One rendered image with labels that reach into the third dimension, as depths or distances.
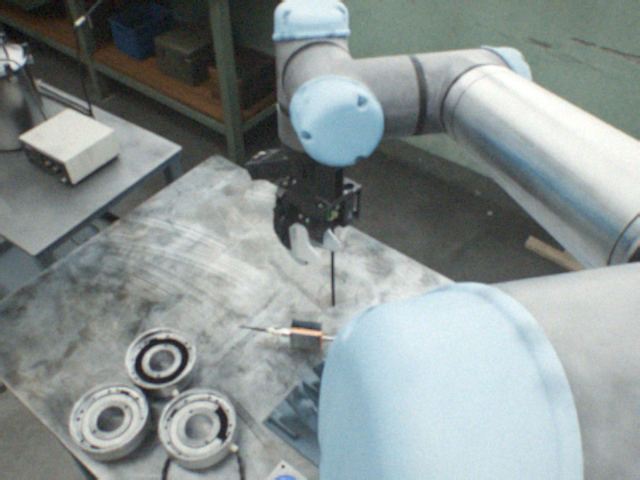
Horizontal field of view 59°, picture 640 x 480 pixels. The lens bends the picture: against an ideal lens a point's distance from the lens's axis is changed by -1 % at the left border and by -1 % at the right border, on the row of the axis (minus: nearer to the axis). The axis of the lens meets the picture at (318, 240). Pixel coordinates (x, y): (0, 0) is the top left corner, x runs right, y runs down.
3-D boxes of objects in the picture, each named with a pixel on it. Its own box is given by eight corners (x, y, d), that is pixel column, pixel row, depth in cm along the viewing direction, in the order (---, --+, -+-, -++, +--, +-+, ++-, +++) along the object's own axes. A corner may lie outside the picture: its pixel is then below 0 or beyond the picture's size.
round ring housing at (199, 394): (148, 450, 79) (142, 437, 76) (193, 390, 86) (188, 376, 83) (211, 486, 76) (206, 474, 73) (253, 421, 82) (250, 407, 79)
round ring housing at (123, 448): (132, 473, 77) (125, 460, 74) (63, 454, 79) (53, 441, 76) (165, 404, 84) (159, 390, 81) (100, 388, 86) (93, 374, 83)
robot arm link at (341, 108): (430, 85, 47) (393, 33, 55) (295, 98, 46) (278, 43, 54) (420, 164, 53) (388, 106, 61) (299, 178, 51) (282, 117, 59)
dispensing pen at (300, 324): (239, 311, 91) (345, 324, 89) (242, 326, 94) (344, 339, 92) (236, 322, 89) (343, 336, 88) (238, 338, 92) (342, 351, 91)
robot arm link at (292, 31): (277, 24, 53) (267, -7, 59) (281, 128, 60) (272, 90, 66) (360, 18, 54) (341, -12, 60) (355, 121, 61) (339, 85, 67)
